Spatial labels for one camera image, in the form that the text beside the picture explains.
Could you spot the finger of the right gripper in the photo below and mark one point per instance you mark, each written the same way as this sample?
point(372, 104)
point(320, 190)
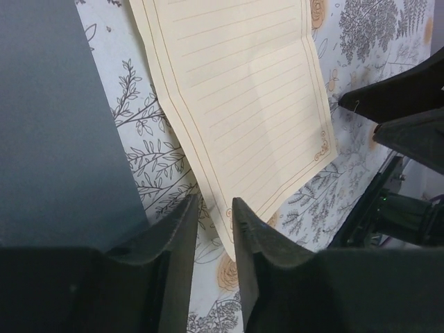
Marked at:
point(416, 90)

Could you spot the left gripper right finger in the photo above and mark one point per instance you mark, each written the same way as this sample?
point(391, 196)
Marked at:
point(287, 288)

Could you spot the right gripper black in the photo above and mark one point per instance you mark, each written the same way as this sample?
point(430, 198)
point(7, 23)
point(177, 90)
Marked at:
point(382, 209)

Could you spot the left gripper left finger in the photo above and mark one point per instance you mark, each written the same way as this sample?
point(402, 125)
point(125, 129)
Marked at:
point(143, 285)

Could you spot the grey envelope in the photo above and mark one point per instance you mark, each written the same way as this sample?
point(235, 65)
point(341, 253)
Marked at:
point(65, 179)

